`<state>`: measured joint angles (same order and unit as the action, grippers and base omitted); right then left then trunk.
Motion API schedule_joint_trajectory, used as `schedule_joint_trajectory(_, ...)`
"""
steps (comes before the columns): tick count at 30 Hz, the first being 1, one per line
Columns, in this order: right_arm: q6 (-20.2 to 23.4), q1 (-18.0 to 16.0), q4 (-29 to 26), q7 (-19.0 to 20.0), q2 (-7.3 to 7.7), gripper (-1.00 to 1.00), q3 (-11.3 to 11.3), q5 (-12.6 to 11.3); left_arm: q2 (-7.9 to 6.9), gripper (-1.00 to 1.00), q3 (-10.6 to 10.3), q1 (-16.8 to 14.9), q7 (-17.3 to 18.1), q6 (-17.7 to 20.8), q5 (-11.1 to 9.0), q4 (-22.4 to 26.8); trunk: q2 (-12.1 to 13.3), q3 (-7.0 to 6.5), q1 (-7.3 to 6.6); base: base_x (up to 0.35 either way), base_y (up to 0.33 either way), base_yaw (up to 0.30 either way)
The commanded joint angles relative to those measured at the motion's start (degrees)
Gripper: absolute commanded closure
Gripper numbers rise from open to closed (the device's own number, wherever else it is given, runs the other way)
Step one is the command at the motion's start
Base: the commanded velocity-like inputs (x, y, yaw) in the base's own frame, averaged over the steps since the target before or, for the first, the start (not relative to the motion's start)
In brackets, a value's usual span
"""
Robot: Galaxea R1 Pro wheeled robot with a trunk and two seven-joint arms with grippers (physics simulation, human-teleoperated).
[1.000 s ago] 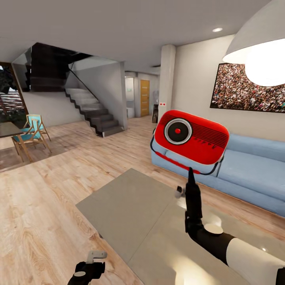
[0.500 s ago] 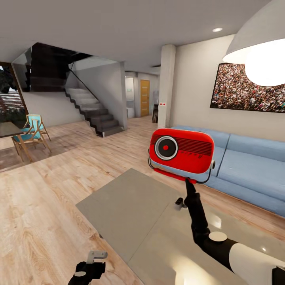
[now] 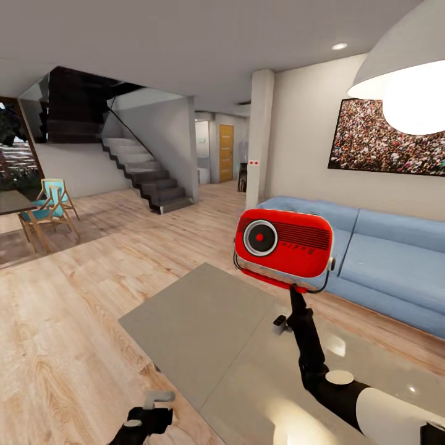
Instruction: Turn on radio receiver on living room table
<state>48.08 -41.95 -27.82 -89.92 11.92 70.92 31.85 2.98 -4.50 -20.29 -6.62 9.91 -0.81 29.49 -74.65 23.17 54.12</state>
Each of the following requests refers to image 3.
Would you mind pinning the picture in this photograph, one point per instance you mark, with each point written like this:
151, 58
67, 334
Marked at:
365, 141

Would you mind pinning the radio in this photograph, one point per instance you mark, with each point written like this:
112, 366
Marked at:
296, 244

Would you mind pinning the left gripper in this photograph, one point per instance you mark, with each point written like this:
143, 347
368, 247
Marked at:
160, 418

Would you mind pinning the door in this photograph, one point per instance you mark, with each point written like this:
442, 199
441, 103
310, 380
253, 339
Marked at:
225, 153

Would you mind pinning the sofa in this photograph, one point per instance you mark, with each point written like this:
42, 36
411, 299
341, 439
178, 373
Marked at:
389, 264

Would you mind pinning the fixed window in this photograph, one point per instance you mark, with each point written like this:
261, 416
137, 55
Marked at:
20, 168

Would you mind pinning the standing mirror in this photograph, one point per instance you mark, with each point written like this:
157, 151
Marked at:
242, 167

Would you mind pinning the coffee table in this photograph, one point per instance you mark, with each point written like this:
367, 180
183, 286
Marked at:
210, 334

